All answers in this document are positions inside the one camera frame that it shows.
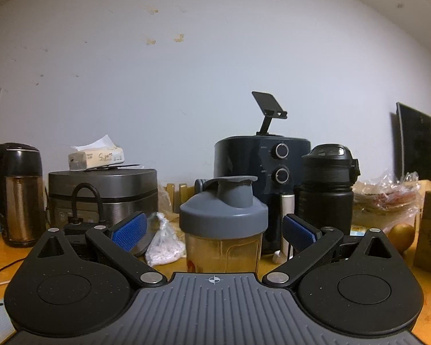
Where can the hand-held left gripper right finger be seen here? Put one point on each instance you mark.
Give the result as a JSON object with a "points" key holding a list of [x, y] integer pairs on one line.
{"points": [[301, 233]]}

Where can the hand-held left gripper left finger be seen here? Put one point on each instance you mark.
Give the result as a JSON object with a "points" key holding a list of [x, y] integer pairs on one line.
{"points": [[129, 230]]}

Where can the clear shaker bottle grey lid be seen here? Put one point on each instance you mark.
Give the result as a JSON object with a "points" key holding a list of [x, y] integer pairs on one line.
{"points": [[222, 222]]}

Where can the white plastic bag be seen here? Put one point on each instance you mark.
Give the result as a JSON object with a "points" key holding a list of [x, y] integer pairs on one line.
{"points": [[165, 248]]}

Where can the silver rice cooker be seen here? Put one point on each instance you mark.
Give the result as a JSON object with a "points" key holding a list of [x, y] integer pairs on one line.
{"points": [[122, 190]]}

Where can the black portable air pump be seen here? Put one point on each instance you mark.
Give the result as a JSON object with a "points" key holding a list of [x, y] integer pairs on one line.
{"points": [[80, 230]]}

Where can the black gradient water bottle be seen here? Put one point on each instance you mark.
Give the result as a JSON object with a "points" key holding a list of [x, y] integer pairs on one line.
{"points": [[325, 187]]}

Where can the wooden chair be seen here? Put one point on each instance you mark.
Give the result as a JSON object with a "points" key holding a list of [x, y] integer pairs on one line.
{"points": [[181, 197]]}

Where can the tissue pack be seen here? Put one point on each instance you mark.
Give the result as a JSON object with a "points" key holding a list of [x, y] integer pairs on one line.
{"points": [[97, 156]]}

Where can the dark blue air fryer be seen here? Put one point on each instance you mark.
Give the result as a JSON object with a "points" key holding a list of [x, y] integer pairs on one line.
{"points": [[244, 172]]}

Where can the clear plastic food bag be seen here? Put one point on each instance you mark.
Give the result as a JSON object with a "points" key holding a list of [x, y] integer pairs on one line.
{"points": [[384, 201]]}

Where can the black copper electric kettle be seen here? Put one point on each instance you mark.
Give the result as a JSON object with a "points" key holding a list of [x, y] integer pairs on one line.
{"points": [[18, 194]]}

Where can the black phone stand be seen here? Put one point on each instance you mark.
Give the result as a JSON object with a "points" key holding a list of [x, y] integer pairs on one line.
{"points": [[267, 102]]}

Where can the black television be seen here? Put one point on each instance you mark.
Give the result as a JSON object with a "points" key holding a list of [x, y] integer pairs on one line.
{"points": [[422, 143]]}

